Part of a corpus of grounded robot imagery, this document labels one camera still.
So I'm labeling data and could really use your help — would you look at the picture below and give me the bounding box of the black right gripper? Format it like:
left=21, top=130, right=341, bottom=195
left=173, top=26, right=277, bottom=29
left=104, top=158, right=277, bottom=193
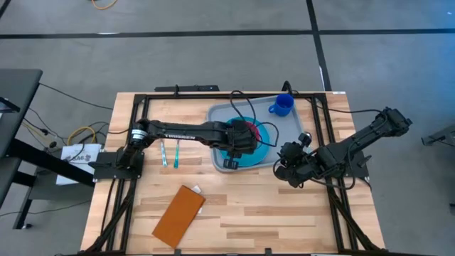
left=274, top=141, right=323, bottom=188

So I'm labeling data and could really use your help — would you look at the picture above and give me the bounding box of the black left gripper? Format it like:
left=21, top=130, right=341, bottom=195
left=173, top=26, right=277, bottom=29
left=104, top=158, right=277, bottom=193
left=223, top=119, right=257, bottom=170

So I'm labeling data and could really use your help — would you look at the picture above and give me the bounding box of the teal plastic plate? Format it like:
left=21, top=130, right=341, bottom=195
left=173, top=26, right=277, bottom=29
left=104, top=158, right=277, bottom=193
left=219, top=116, right=271, bottom=168

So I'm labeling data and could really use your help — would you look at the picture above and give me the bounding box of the grey plastic tray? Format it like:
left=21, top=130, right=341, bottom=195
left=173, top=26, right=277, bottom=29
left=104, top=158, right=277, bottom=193
left=207, top=95, right=314, bottom=174

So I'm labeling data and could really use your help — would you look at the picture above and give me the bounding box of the magenta plastic bowl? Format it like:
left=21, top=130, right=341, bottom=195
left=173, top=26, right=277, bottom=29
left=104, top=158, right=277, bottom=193
left=245, top=120, right=262, bottom=145

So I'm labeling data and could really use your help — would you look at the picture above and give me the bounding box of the blue plastic mug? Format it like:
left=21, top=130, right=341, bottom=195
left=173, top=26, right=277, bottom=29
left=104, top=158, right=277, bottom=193
left=268, top=93, right=295, bottom=117

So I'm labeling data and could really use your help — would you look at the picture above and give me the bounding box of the black power strip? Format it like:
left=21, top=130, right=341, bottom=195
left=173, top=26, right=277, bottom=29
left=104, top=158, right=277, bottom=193
left=154, top=84, right=220, bottom=92

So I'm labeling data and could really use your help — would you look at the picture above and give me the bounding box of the grey equipment stand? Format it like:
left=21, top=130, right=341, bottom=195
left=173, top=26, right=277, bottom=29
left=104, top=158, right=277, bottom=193
left=421, top=123, right=455, bottom=147

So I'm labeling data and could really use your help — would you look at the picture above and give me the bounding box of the white printed paper sheet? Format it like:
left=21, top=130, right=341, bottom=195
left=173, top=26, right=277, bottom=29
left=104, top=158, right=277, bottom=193
left=55, top=143, right=102, bottom=186

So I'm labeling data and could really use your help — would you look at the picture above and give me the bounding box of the black desk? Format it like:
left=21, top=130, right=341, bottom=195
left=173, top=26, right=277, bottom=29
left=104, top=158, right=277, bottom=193
left=0, top=68, right=95, bottom=230

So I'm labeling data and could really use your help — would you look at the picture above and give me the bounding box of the tablet screen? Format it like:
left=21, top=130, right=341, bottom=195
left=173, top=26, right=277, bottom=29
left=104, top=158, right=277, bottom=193
left=0, top=96, right=21, bottom=114

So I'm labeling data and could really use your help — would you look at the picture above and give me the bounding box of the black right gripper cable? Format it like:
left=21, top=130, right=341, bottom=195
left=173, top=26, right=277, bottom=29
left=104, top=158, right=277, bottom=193
left=272, top=156, right=357, bottom=191

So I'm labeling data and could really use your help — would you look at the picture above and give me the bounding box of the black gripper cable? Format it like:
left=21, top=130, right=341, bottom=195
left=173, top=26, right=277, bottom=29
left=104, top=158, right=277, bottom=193
left=272, top=156, right=357, bottom=191
left=229, top=90, right=280, bottom=149

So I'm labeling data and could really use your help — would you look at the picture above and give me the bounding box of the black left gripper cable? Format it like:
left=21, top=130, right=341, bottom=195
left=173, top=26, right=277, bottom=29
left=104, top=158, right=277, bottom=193
left=229, top=90, right=280, bottom=149

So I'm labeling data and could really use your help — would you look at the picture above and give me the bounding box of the black aluminium table frame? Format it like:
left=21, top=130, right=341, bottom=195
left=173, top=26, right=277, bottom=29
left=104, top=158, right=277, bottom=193
left=76, top=92, right=392, bottom=256

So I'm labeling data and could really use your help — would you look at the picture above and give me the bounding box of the yellow cable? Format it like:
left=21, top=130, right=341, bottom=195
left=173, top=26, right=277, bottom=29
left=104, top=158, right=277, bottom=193
left=66, top=125, right=97, bottom=146

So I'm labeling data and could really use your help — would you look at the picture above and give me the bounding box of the orange floor cable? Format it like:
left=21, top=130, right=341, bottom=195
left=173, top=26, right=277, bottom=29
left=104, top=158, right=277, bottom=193
left=90, top=0, right=119, bottom=11

